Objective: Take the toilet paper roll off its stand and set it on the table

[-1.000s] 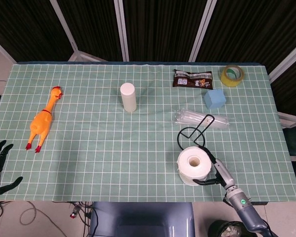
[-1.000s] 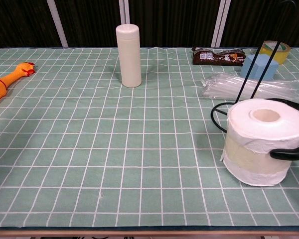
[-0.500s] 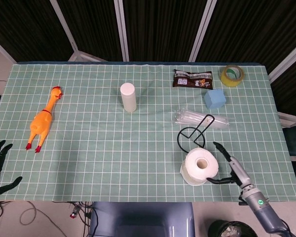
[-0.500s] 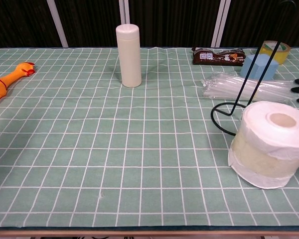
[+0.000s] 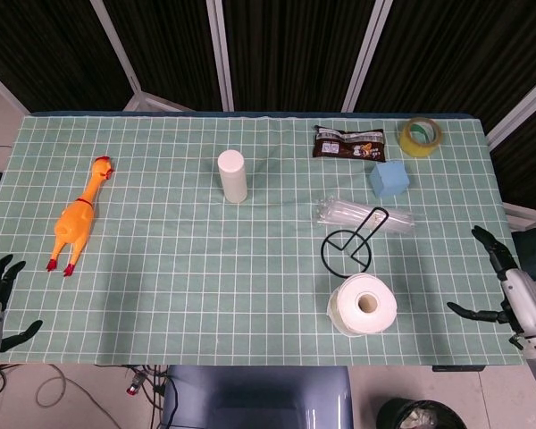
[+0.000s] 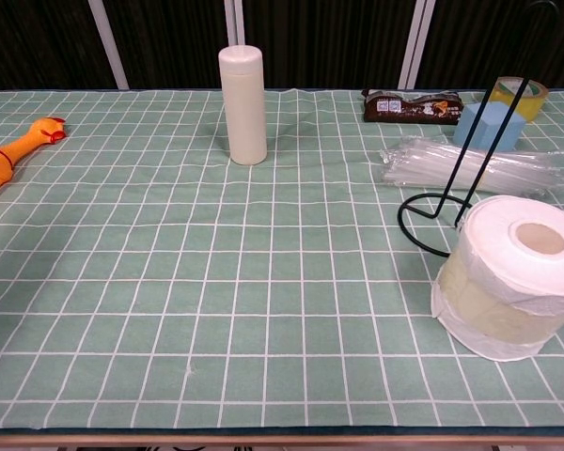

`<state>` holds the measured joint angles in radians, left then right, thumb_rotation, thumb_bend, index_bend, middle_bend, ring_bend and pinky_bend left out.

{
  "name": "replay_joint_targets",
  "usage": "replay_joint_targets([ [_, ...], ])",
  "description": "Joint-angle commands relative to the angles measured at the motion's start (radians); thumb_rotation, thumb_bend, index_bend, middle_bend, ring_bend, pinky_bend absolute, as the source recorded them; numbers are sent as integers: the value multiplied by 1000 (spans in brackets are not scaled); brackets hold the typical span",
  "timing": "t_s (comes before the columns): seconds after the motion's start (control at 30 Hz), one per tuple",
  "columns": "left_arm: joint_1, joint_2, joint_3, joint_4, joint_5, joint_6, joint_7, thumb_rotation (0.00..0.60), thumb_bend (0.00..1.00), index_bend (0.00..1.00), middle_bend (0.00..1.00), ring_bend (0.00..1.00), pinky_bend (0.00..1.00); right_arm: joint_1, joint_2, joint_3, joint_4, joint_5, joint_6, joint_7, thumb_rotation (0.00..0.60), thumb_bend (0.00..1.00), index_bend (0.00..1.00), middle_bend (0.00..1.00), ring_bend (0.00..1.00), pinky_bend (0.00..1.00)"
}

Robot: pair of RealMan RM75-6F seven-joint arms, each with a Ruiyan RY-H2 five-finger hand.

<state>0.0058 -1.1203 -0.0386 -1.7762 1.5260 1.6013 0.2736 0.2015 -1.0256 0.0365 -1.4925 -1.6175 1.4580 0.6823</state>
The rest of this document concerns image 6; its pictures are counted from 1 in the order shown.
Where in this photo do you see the white cylindrical bottle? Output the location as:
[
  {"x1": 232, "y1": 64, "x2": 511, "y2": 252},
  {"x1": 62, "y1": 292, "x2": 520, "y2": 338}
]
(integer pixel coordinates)
[{"x1": 217, "y1": 45, "x2": 268, "y2": 166}]

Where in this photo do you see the black folding partition screen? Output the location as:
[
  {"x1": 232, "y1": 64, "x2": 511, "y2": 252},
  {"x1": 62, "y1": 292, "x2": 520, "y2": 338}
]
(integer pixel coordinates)
[{"x1": 0, "y1": 0, "x2": 564, "y2": 91}]

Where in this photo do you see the clear bag of straws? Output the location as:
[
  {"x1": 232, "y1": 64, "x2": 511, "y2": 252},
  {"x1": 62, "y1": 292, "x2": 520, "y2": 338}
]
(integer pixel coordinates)
[{"x1": 379, "y1": 134, "x2": 564, "y2": 198}]

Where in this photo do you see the yellow packing tape roll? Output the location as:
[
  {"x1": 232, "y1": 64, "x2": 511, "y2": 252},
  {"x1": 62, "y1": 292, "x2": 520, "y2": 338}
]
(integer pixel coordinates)
[{"x1": 491, "y1": 76, "x2": 549, "y2": 123}]

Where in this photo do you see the white paper towel roll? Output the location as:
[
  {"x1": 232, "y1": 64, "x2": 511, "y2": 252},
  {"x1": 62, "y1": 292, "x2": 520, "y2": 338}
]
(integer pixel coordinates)
[{"x1": 431, "y1": 195, "x2": 564, "y2": 363}]

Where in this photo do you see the blue foam cube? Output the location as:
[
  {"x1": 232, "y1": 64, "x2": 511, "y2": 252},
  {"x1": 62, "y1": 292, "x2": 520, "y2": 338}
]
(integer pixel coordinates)
[{"x1": 452, "y1": 101, "x2": 527, "y2": 152}]

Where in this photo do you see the brown snack packet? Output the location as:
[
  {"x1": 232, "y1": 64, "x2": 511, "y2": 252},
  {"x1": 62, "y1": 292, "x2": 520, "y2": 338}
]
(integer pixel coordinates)
[{"x1": 360, "y1": 87, "x2": 465, "y2": 126}]

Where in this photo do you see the black wire roll holder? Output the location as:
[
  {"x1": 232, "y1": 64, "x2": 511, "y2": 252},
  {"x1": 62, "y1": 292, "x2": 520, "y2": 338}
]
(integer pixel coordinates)
[{"x1": 397, "y1": 0, "x2": 560, "y2": 257}]

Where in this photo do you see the yellow rubber chicken toy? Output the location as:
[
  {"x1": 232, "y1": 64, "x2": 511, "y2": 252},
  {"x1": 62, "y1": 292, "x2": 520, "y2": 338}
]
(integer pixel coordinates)
[{"x1": 0, "y1": 117, "x2": 68, "y2": 209}]

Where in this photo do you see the green grid tablecloth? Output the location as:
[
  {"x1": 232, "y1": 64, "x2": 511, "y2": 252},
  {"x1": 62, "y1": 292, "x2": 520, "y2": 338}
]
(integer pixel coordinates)
[{"x1": 0, "y1": 87, "x2": 564, "y2": 431}]

